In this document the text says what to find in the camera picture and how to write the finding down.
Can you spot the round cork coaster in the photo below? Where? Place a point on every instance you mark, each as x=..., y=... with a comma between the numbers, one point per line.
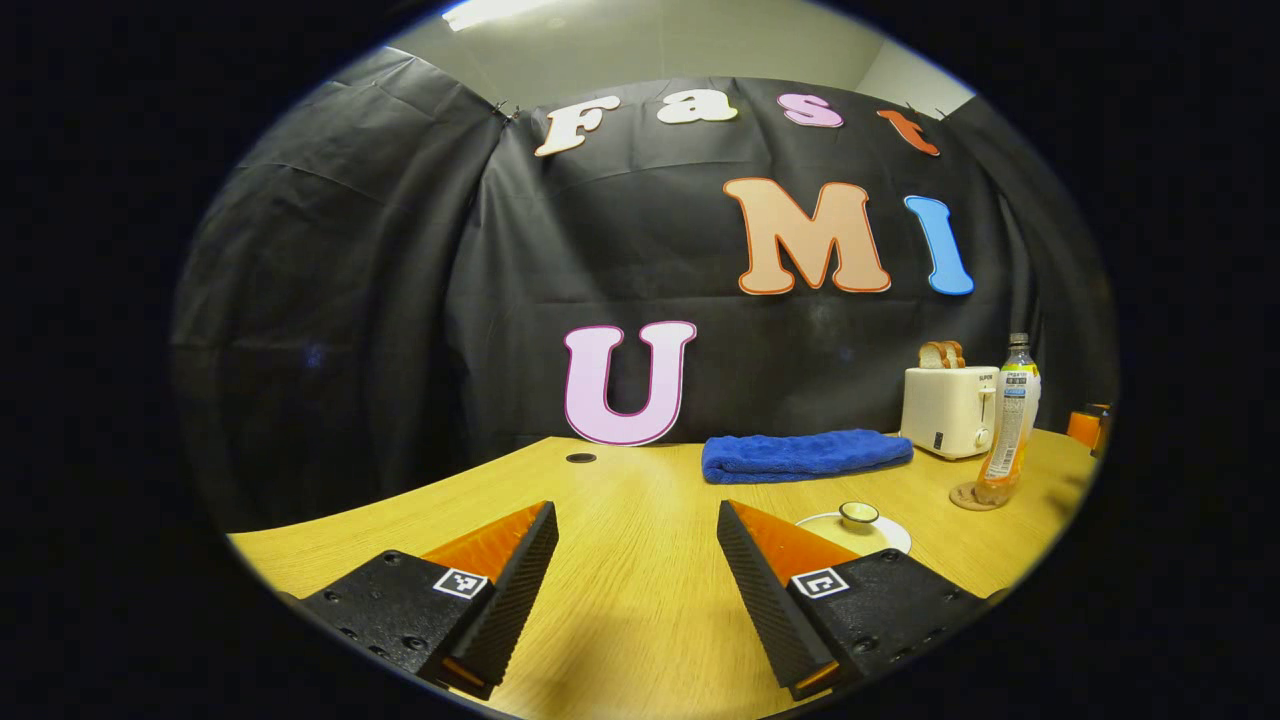
x=962, y=497

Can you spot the clear labelled water bottle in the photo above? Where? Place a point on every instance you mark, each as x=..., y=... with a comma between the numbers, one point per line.
x=1010, y=430

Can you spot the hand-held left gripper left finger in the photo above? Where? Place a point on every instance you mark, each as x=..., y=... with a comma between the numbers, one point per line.
x=515, y=600

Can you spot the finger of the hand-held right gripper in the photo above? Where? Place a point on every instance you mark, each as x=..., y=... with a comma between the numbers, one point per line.
x=1088, y=428

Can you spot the cream teacup lid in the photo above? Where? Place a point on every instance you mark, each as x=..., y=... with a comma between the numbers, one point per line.
x=850, y=538

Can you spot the cream toaster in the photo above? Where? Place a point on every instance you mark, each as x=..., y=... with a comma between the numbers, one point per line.
x=945, y=410

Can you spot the blue folded towel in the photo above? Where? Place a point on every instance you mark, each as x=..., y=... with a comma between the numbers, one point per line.
x=800, y=455

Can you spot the toast bread slice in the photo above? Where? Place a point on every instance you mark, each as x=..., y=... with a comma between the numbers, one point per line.
x=931, y=356
x=955, y=353

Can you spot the black backdrop cloth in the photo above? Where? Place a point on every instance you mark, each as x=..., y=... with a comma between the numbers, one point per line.
x=350, y=300

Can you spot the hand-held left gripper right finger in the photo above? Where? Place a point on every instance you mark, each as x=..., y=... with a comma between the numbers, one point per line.
x=760, y=600

